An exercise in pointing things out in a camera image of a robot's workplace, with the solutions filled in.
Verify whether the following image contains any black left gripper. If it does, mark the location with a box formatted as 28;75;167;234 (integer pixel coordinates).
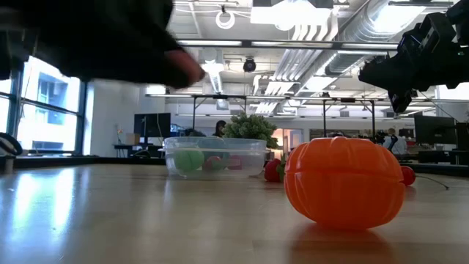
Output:
120;32;184;87

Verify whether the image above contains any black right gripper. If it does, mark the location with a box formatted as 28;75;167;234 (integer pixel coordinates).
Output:
358;46;446;114

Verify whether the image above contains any small red toy cherry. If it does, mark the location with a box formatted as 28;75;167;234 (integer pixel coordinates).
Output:
400;165;449;191

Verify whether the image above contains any light green toy ball fruit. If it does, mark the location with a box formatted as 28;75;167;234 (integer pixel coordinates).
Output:
174;148;205;172

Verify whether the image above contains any orange toy pumpkin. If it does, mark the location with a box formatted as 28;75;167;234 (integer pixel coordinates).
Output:
283;136;407;231

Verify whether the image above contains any red toy tomato green leaf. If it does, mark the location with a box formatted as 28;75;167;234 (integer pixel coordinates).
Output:
202;155;226;172

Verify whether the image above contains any clear plastic tupperware container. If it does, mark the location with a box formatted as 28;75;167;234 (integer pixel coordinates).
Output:
162;136;269;180

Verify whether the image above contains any person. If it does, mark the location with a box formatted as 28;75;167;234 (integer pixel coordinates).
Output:
382;128;408;155
210;119;229;139

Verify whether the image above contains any black computer monitor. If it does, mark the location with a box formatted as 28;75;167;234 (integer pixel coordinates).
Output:
133;112;172;139
414;114;457;146

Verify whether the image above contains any large office window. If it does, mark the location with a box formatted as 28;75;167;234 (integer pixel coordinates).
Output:
0;56;88;155

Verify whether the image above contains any green artificial potted plant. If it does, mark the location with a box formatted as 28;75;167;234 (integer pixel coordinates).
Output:
222;112;278;150

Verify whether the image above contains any round black white object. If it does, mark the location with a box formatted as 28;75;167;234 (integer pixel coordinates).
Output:
0;131;23;174

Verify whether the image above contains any black metal gantry frame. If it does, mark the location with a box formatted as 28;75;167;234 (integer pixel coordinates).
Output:
322;97;377;139
191;94;248;129

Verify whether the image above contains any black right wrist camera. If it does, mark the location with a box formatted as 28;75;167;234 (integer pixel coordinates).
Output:
398;11;459;56

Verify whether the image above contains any silver ceiling air duct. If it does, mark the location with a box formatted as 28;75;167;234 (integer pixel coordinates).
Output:
324;0;404;76

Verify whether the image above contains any white cable coil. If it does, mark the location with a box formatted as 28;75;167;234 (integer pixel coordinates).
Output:
215;10;237;31

